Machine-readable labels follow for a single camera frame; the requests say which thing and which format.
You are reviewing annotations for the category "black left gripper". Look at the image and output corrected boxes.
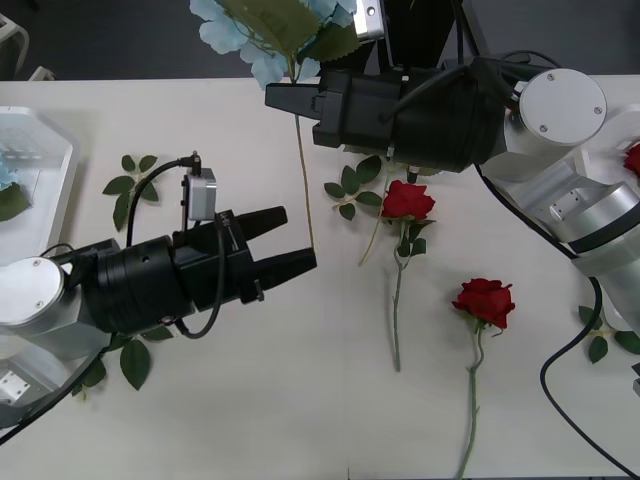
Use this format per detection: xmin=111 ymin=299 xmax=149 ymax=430
xmin=172 ymin=205 xmax=319 ymax=314

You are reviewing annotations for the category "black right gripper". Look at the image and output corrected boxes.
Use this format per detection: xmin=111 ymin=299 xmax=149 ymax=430
xmin=264 ymin=68 xmax=404 ymax=151

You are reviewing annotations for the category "pale blue artificial flower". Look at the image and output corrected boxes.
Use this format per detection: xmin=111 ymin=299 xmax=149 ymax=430
xmin=0 ymin=144 xmax=36 ymax=224
xmin=189 ymin=0 xmax=369 ymax=251

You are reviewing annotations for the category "loose green leaf twig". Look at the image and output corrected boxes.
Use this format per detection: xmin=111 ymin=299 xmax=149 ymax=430
xmin=578 ymin=304 xmax=640 ymax=365
xmin=102 ymin=153 xmax=160 ymax=232
xmin=71 ymin=324 xmax=175 ymax=401
xmin=323 ymin=153 xmax=396 ymax=267

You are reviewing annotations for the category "shallow white box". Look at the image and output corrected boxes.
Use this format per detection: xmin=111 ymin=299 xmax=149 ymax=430
xmin=0 ymin=104 xmax=82 ymax=251

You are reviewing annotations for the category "white chair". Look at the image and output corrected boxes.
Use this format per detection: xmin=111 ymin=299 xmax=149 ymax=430
xmin=0 ymin=12 xmax=57 ymax=82

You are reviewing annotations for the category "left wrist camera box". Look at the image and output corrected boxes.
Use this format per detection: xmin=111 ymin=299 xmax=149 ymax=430
xmin=180 ymin=167 xmax=220 ymax=224

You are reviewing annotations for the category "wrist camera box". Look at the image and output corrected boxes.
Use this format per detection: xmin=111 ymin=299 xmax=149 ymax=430
xmin=180 ymin=167 xmax=220 ymax=224
xmin=351 ymin=0 xmax=387 ymax=41

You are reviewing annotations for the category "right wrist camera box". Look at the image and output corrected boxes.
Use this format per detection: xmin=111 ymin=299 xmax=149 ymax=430
xmin=351 ymin=0 xmax=387 ymax=41

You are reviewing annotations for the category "black left wrist camera cable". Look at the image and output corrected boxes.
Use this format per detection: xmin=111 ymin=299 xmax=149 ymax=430
xmin=125 ymin=152 xmax=204 ymax=249

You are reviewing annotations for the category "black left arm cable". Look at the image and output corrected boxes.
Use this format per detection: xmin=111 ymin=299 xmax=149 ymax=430
xmin=0 ymin=344 xmax=114 ymax=444

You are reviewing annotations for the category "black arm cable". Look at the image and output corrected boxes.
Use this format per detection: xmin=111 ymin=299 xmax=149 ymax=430
xmin=0 ymin=344 xmax=114 ymax=444
xmin=472 ymin=164 xmax=640 ymax=479

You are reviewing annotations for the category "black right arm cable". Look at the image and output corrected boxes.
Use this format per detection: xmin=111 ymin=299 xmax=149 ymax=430
xmin=472 ymin=164 xmax=640 ymax=479

